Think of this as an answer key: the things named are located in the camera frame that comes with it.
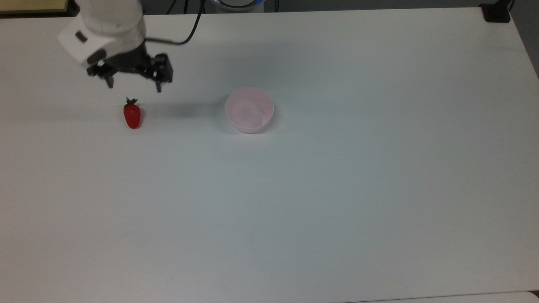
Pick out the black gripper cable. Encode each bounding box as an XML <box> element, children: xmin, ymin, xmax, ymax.
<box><xmin>145</xmin><ymin>0</ymin><xmax>207</xmax><ymax>46</ymax></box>

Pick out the red strawberry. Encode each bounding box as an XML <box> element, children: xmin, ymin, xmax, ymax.
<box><xmin>123</xmin><ymin>97</ymin><xmax>142</xmax><ymax>130</ymax></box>

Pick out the wooden framed board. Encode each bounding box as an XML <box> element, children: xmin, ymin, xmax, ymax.
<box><xmin>0</xmin><ymin>0</ymin><xmax>70</xmax><ymax>16</ymax></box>

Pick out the pink plastic bowl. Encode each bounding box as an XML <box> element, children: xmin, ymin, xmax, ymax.
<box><xmin>224</xmin><ymin>87</ymin><xmax>275</xmax><ymax>134</ymax></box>

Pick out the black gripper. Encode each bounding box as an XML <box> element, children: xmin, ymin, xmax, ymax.
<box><xmin>86</xmin><ymin>41</ymin><xmax>173</xmax><ymax>93</ymax></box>

